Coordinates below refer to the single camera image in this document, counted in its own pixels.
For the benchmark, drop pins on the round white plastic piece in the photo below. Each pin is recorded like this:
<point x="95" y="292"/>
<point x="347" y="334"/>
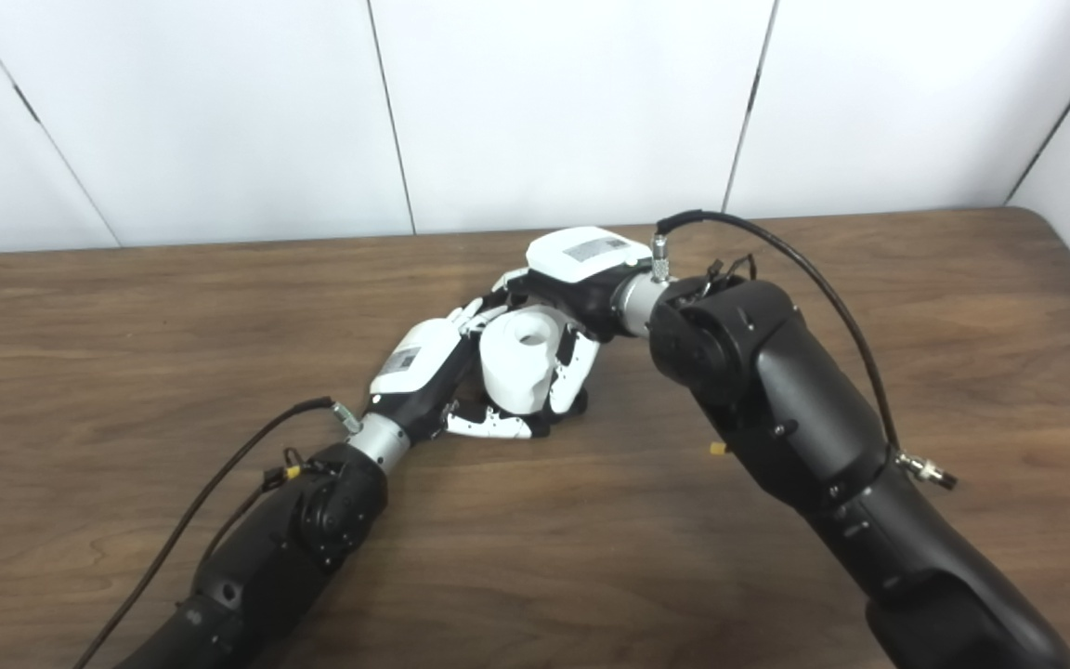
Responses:
<point x="516" y="367"/>

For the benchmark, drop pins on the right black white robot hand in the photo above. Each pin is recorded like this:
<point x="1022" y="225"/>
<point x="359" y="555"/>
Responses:
<point x="581" y="265"/>

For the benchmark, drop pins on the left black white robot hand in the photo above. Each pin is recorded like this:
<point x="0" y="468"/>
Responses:
<point x="419" y="367"/>

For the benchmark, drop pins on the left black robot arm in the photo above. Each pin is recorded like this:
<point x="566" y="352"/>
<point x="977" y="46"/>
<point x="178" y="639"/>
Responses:
<point x="284" y="548"/>

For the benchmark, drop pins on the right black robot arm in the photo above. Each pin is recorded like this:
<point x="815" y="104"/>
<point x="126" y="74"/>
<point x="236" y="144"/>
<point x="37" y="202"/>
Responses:
<point x="795" y="409"/>

